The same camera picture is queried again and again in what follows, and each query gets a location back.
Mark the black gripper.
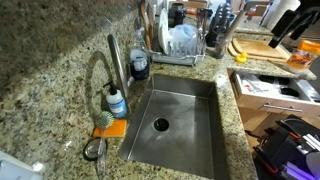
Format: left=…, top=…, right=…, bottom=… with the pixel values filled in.
left=268, top=0, right=320, bottom=50

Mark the open wooden drawer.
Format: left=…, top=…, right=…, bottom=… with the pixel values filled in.
left=229, top=69, right=320, bottom=118

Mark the chrome faucet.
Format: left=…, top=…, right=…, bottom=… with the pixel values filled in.
left=106, top=33, right=133, bottom=101

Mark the white paper towel roll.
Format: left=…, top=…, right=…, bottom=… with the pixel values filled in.
left=263, top=0, right=301, bottom=31

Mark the orange lid jar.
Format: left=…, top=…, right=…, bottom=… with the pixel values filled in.
left=285, top=39, right=320, bottom=74

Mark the wooden cutting board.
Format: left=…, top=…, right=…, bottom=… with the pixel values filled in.
left=227, top=37, right=292, bottom=63

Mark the yellow rubber duck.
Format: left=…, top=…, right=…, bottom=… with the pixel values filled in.
left=234, top=51, right=248, bottom=64

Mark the steel cylinder bottle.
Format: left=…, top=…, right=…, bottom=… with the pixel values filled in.
left=213, top=9, right=248, bottom=60

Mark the dark utensil holder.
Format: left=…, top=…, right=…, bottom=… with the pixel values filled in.
left=204, top=3, right=234, bottom=48

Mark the translucent plastic container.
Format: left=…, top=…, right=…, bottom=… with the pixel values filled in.
left=169, top=23, right=198, bottom=54

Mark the black travel mug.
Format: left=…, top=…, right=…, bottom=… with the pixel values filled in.
left=168, top=2, right=187, bottom=28

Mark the black equipment cart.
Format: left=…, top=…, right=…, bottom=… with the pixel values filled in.
left=246, top=114, right=320, bottom=180

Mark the grey dish rack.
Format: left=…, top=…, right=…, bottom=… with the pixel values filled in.
left=148, top=9, right=208, bottom=67

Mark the white plate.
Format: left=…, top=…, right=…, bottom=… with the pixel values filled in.
left=157, top=7, right=171, bottom=56

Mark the wooden utensil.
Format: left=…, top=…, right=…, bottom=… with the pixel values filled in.
left=139, top=0, right=153, bottom=51

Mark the clear dish soap bottle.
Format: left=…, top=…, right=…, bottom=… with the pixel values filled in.
left=128, top=29, right=151, bottom=82

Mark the stainless steel sink basin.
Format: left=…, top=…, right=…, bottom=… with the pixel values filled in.
left=117, top=73, right=231, bottom=180

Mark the blue dish soap bottle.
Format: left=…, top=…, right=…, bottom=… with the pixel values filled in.
left=102, top=80, right=128, bottom=120

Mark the orange sponge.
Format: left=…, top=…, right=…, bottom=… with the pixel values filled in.
left=92, top=118, right=128, bottom=139

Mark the round metal sink strainer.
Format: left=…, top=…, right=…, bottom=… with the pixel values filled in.
left=82, top=137, right=109, bottom=163

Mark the white plastic box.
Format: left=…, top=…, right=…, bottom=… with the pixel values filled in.
left=0, top=149, right=46, bottom=180

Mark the steel drawer handle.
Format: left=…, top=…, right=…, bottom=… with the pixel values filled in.
left=261, top=103, right=304, bottom=114

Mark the steel faucet lever handle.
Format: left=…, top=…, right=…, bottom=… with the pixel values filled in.
left=126, top=75, right=136, bottom=89

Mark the dish brush clear handle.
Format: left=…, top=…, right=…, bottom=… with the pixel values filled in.
left=94, top=110, right=115, bottom=179

